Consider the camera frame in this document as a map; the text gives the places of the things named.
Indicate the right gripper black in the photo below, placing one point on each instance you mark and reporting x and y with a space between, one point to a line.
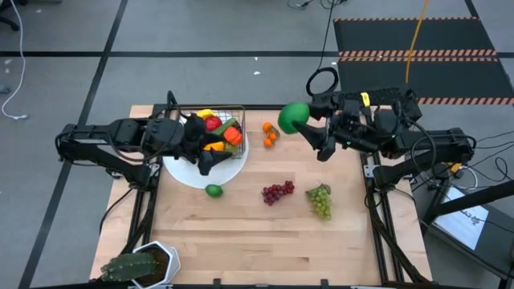
365 124

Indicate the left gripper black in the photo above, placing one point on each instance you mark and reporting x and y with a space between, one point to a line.
172 138

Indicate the yellow orange mango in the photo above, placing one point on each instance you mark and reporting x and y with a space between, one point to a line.
215 146

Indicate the red tomato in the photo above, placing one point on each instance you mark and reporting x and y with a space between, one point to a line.
213 123

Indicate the yellow lemon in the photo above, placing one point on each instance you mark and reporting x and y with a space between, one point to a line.
206 113

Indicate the green pear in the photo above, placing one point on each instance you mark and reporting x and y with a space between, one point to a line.
232 149

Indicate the orange bell pepper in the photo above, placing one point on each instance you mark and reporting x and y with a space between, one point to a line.
233 135

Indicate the green lime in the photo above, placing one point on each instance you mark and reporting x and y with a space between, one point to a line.
214 190
291 116

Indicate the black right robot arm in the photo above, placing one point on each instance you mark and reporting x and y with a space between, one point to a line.
441 144

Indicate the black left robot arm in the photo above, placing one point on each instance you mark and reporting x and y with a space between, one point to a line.
92 134

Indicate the white round plate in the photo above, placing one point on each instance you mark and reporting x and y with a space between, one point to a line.
188 172

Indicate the black perforated panel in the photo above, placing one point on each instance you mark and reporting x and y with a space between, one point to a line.
387 95

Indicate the green grape bunch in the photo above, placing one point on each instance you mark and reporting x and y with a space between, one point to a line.
321 202

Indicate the red grape bunch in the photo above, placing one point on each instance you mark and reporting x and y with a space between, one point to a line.
275 192

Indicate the black orange-striped floor mat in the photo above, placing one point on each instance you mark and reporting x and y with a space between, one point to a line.
401 36

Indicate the white faceted plant pot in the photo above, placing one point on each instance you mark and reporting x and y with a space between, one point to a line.
173 261

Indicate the green cactus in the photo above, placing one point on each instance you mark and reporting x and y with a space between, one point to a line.
128 265

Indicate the black stand beam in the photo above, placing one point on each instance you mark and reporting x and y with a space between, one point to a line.
474 198

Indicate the white paper sheet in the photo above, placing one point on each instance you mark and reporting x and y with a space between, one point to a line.
462 225

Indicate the black chair base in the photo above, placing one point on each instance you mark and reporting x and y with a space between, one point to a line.
8 22

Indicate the black metal table frame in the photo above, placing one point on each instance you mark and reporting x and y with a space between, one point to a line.
257 107

